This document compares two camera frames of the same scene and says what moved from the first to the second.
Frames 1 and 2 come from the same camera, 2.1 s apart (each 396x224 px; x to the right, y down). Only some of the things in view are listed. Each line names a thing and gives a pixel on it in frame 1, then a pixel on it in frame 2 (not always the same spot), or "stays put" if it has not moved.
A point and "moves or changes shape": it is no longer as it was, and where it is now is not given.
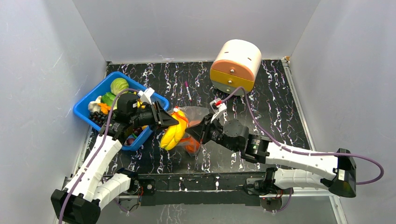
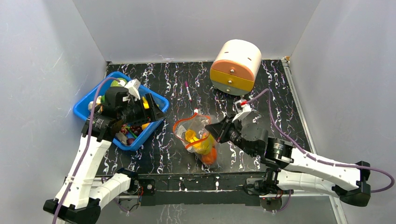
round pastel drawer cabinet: x=235 y=64 stays put
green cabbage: x=118 y=84 stays put
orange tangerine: x=191 y=145 to x=210 y=157
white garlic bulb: x=93 y=106 stays put
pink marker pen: x=186 y=84 stays put
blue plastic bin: x=97 y=107 stays put
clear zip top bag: x=188 y=142 moves or changes shape
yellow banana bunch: x=174 y=134 to x=205 y=145
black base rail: x=197 y=188 stays put
